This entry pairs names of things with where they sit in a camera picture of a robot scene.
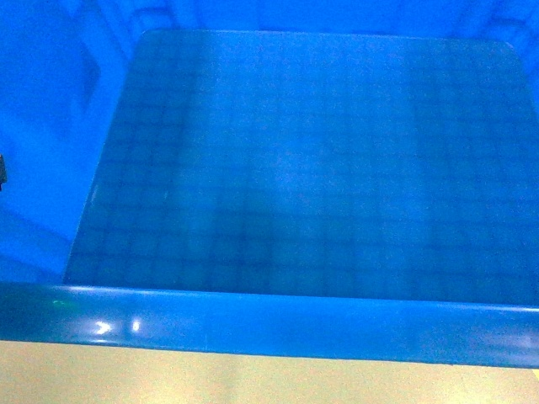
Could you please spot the large blue plastic crate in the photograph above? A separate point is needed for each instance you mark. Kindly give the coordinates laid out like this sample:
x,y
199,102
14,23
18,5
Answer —
x,y
319,179

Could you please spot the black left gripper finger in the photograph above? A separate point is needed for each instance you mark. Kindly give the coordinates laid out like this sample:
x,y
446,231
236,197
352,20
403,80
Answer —
x,y
3,172

